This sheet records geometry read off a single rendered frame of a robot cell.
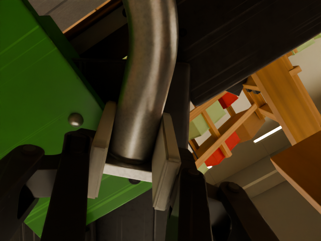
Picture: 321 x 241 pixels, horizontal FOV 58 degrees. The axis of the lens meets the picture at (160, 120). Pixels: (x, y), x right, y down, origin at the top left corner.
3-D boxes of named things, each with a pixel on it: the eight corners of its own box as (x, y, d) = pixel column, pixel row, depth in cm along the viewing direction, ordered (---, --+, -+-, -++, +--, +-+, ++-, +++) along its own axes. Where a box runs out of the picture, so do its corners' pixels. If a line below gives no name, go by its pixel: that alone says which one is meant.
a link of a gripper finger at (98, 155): (96, 200, 14) (81, 198, 14) (110, 140, 21) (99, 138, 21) (107, 147, 13) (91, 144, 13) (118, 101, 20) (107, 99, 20)
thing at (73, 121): (89, 118, 22) (86, 124, 21) (76, 126, 22) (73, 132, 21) (79, 105, 22) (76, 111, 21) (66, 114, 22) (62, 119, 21)
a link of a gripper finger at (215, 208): (180, 195, 12) (245, 207, 13) (172, 144, 17) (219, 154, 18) (172, 223, 13) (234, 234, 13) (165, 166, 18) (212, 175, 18)
